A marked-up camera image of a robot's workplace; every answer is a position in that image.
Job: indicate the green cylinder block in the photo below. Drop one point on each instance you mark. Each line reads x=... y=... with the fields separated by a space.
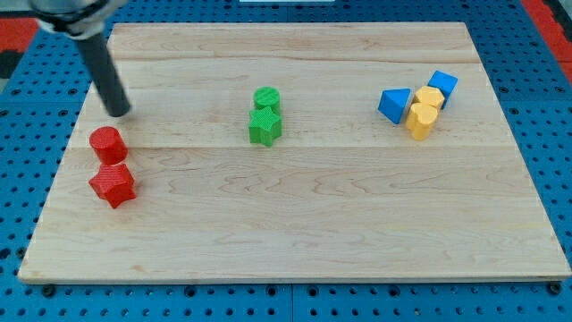
x=267 y=97

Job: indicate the blue triangle block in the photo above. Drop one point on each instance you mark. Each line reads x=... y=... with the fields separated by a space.
x=393 y=103

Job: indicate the yellow hexagon block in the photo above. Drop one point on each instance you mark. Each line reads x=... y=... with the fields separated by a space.
x=431 y=96

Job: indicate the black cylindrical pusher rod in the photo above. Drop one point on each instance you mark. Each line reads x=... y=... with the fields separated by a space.
x=101 y=68

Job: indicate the green star block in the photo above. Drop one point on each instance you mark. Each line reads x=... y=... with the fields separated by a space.
x=265 y=126

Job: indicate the light wooden board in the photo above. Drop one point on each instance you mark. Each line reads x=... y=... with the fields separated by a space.
x=344 y=196

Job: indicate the yellow heart block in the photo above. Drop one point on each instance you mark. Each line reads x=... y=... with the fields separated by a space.
x=420 y=120

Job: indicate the red star block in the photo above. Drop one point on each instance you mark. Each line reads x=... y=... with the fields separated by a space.
x=113 y=183

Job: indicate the grey robot arm flange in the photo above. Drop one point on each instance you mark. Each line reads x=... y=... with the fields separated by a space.
x=76 y=19

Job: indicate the blue cube block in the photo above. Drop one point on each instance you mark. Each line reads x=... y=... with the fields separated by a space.
x=445 y=83

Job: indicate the red cylinder block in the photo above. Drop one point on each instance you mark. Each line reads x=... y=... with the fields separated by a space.
x=108 y=145

